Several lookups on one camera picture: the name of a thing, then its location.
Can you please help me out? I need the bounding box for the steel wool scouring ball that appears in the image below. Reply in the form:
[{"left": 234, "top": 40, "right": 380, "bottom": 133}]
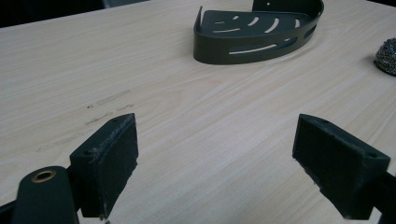
[{"left": 373, "top": 37, "right": 396, "bottom": 77}]

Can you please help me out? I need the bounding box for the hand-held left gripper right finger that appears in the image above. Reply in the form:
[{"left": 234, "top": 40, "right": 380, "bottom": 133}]
[{"left": 291, "top": 113, "right": 391, "bottom": 221}]

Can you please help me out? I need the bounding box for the black slotted corner shelf basket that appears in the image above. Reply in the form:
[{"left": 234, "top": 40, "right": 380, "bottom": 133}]
[{"left": 192, "top": 0, "right": 325, "bottom": 65}]

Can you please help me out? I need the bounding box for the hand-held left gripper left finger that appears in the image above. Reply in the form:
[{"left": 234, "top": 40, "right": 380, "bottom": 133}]
[{"left": 68, "top": 112, "right": 139, "bottom": 220}]

